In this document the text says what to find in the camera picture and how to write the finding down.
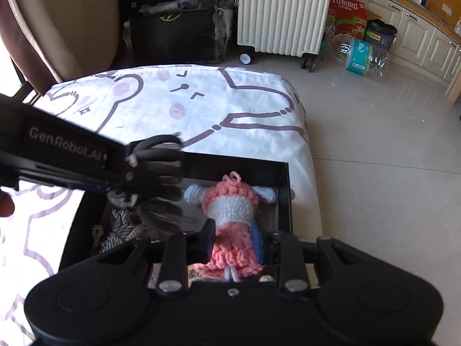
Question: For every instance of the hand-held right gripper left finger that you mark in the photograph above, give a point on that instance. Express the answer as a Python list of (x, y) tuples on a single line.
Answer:
[(207, 239)]

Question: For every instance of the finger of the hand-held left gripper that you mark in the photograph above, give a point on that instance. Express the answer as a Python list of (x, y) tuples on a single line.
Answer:
[(79, 180)]

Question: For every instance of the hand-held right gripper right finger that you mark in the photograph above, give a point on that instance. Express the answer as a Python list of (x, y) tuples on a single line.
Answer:
[(257, 245)]

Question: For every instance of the pink crochet doll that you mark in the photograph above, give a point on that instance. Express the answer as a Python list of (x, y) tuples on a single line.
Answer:
[(234, 205)]

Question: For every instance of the black cardboard box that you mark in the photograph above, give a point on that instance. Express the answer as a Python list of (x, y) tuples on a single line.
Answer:
[(281, 202)]

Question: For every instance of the black striped woven ball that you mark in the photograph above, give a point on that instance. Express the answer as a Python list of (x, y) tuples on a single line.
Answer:
[(158, 155)]

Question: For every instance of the person's left hand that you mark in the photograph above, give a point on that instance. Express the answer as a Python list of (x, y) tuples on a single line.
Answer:
[(5, 204)]

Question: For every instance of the brown curtain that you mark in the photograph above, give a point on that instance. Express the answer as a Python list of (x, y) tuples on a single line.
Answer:
[(72, 25)]

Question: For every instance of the cartoon printed blanket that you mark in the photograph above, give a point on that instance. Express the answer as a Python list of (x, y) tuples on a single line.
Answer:
[(252, 97)]

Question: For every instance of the black equipment case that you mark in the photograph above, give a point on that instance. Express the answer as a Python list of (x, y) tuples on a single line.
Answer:
[(173, 39)]

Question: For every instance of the large teal-label water bottle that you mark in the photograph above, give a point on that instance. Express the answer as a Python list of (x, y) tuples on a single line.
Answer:
[(360, 57)]

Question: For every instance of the white ribbed suitcase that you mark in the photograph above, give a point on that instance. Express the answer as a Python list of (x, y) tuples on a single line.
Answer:
[(284, 10)]

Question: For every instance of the black trash bin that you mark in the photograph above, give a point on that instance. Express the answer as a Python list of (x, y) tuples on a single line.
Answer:
[(380, 34)]

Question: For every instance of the red carton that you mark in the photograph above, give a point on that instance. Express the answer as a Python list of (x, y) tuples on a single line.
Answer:
[(345, 10)]

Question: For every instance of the cream kitchen cabinets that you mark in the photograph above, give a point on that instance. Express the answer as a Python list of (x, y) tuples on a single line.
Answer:
[(414, 32)]

